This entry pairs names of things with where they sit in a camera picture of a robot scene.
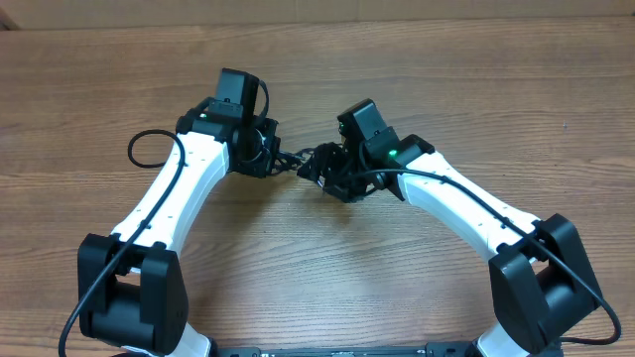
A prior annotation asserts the thick black USB cable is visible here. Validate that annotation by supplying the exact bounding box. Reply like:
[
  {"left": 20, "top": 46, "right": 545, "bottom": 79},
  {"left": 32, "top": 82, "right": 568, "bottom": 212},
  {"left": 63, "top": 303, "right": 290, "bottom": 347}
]
[{"left": 270, "top": 146, "right": 328, "bottom": 192}]

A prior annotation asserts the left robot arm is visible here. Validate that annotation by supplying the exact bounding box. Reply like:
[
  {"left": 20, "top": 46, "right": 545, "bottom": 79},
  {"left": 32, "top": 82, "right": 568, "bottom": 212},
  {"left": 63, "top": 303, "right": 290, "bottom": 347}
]
[{"left": 69, "top": 112, "right": 280, "bottom": 356}]

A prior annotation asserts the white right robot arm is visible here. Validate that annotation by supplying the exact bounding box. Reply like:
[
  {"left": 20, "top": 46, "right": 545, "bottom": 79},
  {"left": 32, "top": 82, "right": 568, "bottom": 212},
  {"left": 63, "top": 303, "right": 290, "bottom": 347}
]
[{"left": 298, "top": 135, "right": 601, "bottom": 356}]

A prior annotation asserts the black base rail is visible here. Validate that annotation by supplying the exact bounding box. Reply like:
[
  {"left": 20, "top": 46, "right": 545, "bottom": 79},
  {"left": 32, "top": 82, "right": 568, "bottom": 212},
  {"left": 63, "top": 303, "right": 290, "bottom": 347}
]
[{"left": 209, "top": 341, "right": 477, "bottom": 357}]

